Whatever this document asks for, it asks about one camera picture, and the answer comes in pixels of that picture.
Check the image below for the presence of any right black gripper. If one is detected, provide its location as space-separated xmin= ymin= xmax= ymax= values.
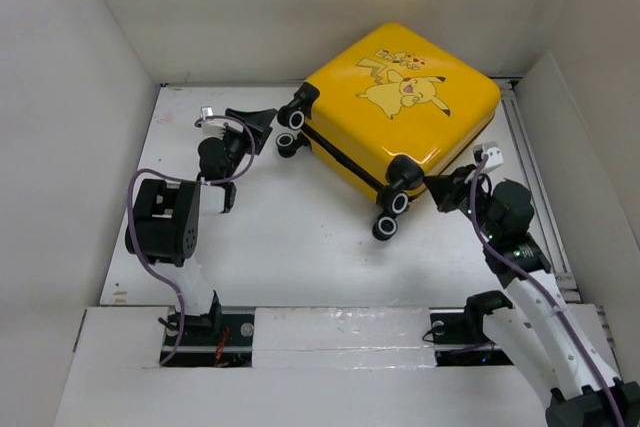
xmin=421 ymin=163 xmax=500 ymax=240

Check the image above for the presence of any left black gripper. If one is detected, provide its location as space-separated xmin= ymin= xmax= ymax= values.
xmin=219 ymin=109 xmax=276 ymax=180

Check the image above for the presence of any yellow hard-shell suitcase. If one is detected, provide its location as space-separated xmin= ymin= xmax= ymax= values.
xmin=276 ymin=23 xmax=501 ymax=241

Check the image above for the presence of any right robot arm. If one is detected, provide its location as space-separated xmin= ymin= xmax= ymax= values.
xmin=424 ymin=165 xmax=639 ymax=426

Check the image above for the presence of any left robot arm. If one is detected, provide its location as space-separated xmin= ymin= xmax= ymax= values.
xmin=125 ymin=107 xmax=276 ymax=344

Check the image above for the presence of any white foam board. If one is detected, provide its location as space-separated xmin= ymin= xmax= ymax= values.
xmin=252 ymin=307 xmax=436 ymax=370

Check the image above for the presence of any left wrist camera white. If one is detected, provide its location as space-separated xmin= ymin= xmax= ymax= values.
xmin=194 ymin=106 xmax=227 ymax=139

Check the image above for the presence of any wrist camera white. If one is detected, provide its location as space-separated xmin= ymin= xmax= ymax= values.
xmin=194 ymin=106 xmax=227 ymax=139
xmin=472 ymin=141 xmax=504 ymax=173

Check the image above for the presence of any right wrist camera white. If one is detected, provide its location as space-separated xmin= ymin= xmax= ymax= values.
xmin=472 ymin=141 xmax=504 ymax=173

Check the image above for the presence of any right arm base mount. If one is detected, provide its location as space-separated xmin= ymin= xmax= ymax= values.
xmin=422 ymin=290 xmax=513 ymax=367

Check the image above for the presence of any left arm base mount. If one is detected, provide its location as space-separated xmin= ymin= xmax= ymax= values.
xmin=158 ymin=293 xmax=256 ymax=368

